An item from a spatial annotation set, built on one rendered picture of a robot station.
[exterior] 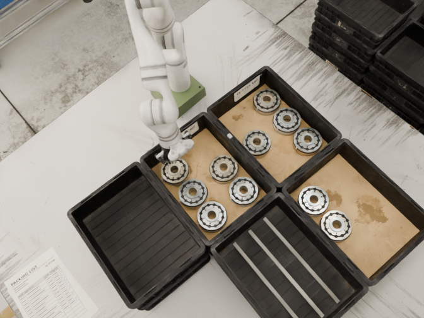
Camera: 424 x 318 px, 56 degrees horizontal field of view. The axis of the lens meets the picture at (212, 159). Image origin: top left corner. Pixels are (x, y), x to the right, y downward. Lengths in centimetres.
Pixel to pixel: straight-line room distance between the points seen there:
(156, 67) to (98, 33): 202
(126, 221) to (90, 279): 27
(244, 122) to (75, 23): 194
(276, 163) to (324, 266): 39
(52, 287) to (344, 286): 103
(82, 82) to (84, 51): 25
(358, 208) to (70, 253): 107
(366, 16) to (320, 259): 140
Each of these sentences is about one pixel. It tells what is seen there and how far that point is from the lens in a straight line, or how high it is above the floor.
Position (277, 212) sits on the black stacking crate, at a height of 83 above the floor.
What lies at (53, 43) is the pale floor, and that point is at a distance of 315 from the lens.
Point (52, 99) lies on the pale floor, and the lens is 288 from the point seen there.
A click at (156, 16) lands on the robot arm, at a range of 123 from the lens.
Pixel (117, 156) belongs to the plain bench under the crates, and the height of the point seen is 70.
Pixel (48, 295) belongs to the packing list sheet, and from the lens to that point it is 166.
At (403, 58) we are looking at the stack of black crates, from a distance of 240.
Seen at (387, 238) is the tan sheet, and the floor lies 83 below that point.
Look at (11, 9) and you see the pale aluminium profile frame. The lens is 305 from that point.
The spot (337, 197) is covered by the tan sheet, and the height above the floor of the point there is 83.
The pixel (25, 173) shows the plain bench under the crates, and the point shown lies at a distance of 185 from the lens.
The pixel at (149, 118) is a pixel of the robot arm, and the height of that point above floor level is 128.
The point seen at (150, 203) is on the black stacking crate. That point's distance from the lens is 147.
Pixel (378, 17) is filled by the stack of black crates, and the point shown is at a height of 49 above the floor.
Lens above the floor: 220
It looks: 67 degrees down
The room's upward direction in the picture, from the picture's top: 12 degrees counter-clockwise
